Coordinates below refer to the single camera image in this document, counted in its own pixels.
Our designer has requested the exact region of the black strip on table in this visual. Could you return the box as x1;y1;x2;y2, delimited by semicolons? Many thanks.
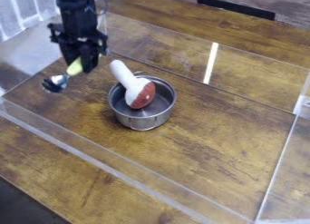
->
196;0;276;21

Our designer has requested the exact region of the clear acrylic triangular bracket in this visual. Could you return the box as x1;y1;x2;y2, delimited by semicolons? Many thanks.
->
96;0;108;34

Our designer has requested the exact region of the clear acrylic enclosure wall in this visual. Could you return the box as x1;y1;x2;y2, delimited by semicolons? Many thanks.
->
0;97;310;224

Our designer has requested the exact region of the plush mushroom toy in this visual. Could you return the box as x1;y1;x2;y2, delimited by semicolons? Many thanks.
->
109;60;155;109

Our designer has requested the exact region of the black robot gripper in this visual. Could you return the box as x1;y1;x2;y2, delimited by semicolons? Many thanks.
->
47;4;108;73

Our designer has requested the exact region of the small steel pot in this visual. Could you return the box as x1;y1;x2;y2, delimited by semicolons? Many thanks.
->
108;72;176;131

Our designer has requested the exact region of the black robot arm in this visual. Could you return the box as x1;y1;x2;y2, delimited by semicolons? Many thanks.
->
47;0;108;73

